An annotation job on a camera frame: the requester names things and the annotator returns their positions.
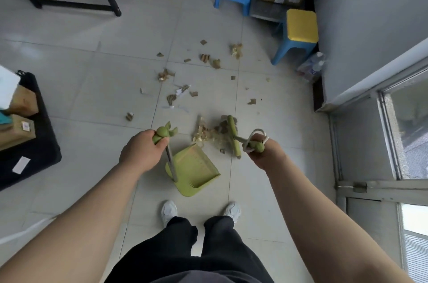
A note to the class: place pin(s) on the person's right hand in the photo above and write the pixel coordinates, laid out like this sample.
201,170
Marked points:
269,157

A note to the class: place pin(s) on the person's left hand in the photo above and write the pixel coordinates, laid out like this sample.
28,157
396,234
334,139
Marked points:
143,152

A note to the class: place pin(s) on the green broom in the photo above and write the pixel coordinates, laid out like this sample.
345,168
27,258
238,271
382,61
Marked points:
232,129

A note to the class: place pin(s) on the green dustpan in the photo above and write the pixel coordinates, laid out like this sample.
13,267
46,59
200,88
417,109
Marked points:
194,169

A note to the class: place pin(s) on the cardboard scraps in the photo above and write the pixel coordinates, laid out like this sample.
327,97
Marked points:
200,134

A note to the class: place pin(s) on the person's right forearm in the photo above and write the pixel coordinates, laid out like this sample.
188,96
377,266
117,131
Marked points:
334,226

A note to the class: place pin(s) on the person's left forearm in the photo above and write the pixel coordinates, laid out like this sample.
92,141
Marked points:
73,226

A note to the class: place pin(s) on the person's left white shoe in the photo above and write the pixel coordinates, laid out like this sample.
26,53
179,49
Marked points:
169,211

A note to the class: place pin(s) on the person's white shoe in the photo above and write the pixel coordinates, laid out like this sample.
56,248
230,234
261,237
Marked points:
169,211
232,211

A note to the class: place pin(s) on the person's right white shoe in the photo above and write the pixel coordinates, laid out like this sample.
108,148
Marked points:
232,211

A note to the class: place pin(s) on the grey tiled floor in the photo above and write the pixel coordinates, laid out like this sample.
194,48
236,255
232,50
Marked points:
83,92

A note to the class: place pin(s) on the person's black trousers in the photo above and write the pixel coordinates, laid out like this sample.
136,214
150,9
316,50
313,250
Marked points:
187,252

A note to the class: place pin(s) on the person's grey shirt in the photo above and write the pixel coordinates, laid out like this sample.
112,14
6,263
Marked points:
207,277

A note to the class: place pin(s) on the clear plastic water bottle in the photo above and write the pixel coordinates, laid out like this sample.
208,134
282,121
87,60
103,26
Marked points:
307,69
318,60

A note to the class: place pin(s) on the black platform trolley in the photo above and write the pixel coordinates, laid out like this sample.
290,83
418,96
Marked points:
33,159

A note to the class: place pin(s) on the aluminium screen door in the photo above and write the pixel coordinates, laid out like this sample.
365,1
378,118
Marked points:
367,226

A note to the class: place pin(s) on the white paper label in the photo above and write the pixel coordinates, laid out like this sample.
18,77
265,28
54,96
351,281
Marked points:
20,164

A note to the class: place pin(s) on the cardboard box white label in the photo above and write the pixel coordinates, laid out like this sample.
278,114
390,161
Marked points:
16,134

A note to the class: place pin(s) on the small cardboard box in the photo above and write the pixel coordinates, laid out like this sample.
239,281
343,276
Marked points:
23,102

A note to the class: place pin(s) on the yellow top blue stool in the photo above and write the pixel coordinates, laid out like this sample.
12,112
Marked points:
302,25

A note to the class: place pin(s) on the teal plastic parcel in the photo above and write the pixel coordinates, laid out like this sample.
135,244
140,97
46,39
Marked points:
3,119

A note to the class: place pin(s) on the fixed glass window panel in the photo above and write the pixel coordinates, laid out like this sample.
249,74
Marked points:
411,125

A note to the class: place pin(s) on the grey perforated metal platform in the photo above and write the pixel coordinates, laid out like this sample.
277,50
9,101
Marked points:
267,11

